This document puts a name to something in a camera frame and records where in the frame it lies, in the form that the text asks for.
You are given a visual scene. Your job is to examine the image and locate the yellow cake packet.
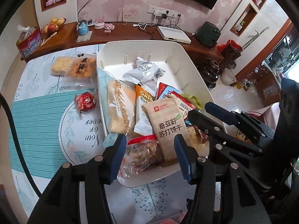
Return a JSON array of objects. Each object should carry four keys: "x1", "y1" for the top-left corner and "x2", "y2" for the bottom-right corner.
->
[{"x1": 51, "y1": 56, "x2": 78, "y2": 76}]

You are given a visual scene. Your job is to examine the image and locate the pink white ornament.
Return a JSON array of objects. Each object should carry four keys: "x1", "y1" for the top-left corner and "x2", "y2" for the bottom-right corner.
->
[{"x1": 95, "y1": 14, "x2": 105, "y2": 29}]

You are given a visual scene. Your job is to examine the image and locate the round red snack packet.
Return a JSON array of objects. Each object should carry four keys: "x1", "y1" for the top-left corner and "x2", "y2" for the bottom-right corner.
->
[{"x1": 74, "y1": 91, "x2": 97, "y2": 119}]

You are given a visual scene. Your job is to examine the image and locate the white square coaster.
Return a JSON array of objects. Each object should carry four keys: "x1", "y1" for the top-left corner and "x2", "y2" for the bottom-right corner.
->
[{"x1": 76, "y1": 31, "x2": 92, "y2": 42}]

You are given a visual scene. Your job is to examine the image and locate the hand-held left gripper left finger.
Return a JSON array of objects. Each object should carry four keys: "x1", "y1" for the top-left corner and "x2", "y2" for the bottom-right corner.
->
[{"x1": 27, "y1": 133, "x2": 128, "y2": 224}]

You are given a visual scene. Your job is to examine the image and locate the dark green air fryer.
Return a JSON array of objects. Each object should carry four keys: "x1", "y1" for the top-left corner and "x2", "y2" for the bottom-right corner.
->
[{"x1": 195, "y1": 21, "x2": 221, "y2": 48}]

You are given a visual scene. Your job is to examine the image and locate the white set-top box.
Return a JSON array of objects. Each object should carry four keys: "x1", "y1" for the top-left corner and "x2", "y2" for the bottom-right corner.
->
[{"x1": 156, "y1": 26, "x2": 191, "y2": 44}]

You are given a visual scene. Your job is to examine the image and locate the round white lettered placemat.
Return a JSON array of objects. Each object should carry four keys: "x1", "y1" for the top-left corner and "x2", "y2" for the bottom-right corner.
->
[{"x1": 58, "y1": 87, "x2": 112, "y2": 166}]

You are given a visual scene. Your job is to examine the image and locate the silver black biscuit packet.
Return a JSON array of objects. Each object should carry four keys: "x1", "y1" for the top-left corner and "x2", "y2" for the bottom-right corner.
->
[{"x1": 123, "y1": 57, "x2": 166, "y2": 96}]

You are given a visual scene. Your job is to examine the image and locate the green snack packet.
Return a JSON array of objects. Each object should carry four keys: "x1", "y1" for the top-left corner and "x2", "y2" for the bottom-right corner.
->
[{"x1": 181, "y1": 94, "x2": 205, "y2": 111}]

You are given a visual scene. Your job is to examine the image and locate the white pot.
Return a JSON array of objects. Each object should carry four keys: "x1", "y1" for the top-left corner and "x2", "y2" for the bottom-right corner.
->
[{"x1": 221, "y1": 69, "x2": 236, "y2": 86}]

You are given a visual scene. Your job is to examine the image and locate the wooden television cabinet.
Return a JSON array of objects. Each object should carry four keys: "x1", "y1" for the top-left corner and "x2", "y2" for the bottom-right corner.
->
[{"x1": 20, "y1": 21, "x2": 225, "y2": 63}]

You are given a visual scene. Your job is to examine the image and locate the red black tall vase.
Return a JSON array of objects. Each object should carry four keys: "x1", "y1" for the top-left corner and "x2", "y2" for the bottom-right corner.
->
[{"x1": 218, "y1": 40, "x2": 241, "y2": 69}]

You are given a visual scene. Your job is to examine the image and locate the person's right forearm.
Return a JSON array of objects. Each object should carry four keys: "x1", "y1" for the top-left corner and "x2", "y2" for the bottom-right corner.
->
[{"x1": 262, "y1": 189, "x2": 299, "y2": 224}]

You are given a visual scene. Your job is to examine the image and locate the black ceramic urn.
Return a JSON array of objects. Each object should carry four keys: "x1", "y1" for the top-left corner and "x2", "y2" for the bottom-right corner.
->
[{"x1": 202, "y1": 60, "x2": 221, "y2": 89}]

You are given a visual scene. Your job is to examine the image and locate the blue snow globe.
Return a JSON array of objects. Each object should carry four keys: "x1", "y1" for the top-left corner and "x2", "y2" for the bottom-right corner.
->
[{"x1": 78, "y1": 19, "x2": 89, "y2": 35}]

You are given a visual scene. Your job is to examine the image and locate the teal striped table runner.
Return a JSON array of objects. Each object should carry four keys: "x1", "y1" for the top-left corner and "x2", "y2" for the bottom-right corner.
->
[{"x1": 9, "y1": 87, "x2": 103, "y2": 171}]

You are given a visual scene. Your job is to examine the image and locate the orange white oat packet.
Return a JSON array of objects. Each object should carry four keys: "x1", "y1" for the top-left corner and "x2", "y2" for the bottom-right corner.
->
[{"x1": 133, "y1": 85, "x2": 157, "y2": 137}]

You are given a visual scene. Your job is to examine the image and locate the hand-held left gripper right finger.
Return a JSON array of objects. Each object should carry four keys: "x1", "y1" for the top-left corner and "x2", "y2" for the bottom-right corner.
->
[{"x1": 174, "y1": 134, "x2": 267, "y2": 224}]

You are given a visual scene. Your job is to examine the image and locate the black television cable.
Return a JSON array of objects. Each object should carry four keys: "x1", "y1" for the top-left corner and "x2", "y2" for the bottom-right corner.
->
[{"x1": 77, "y1": 0, "x2": 112, "y2": 22}]

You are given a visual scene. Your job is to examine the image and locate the white charger cable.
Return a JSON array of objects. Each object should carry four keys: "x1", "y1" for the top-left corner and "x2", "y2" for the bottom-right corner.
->
[{"x1": 133, "y1": 22, "x2": 159, "y2": 31}]

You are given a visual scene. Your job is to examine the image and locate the clear red-topped dried fruit bag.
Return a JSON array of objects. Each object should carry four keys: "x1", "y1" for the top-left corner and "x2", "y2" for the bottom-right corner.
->
[{"x1": 117, "y1": 134, "x2": 165, "y2": 182}]

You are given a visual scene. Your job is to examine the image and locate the dark red snack packet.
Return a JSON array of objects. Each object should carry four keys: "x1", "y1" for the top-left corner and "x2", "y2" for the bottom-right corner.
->
[{"x1": 194, "y1": 126, "x2": 209, "y2": 145}]

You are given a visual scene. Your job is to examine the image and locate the white plastic storage box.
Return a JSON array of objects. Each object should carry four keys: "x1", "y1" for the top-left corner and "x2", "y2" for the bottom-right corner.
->
[{"x1": 96, "y1": 40, "x2": 227, "y2": 188}]

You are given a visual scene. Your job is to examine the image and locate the red blue snack packet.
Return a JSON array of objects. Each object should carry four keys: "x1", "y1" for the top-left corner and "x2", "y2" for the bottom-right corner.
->
[{"x1": 156, "y1": 82, "x2": 181, "y2": 102}]

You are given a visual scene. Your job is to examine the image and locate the orange pastry packet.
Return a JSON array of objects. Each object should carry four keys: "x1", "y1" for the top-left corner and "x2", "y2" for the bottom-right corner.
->
[{"x1": 62, "y1": 54, "x2": 97, "y2": 85}]

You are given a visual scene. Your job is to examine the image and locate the sliced bread packet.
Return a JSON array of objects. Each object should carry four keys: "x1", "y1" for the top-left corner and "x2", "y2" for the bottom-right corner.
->
[{"x1": 97, "y1": 68, "x2": 137, "y2": 147}]

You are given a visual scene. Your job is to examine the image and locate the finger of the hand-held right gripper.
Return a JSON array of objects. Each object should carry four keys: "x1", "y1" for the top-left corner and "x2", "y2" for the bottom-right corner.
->
[
  {"x1": 205, "y1": 102, "x2": 275, "y2": 145},
  {"x1": 187, "y1": 110, "x2": 264, "y2": 168}
]

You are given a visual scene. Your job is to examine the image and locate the beige cracker packet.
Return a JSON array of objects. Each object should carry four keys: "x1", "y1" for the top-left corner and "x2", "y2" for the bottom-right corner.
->
[{"x1": 142, "y1": 98, "x2": 187, "y2": 161}]

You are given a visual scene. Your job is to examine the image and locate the red gift box with bag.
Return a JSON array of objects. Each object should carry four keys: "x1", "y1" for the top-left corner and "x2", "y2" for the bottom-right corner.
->
[{"x1": 16, "y1": 24, "x2": 42, "y2": 57}]

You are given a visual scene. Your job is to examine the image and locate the white wall socket strip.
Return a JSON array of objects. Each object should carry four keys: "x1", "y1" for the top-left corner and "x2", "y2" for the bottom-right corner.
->
[{"x1": 148, "y1": 5, "x2": 181, "y2": 17}]

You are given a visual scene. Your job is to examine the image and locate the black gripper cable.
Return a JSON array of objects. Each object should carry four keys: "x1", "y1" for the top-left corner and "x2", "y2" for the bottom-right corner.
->
[{"x1": 0, "y1": 93, "x2": 42, "y2": 196}]

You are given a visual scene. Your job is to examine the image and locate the bowl of fruit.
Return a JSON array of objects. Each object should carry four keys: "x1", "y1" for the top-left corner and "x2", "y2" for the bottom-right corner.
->
[{"x1": 41, "y1": 17, "x2": 66, "y2": 33}]

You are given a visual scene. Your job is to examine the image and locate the metal rod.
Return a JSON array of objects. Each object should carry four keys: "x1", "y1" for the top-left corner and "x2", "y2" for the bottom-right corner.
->
[{"x1": 241, "y1": 27, "x2": 269, "y2": 49}]

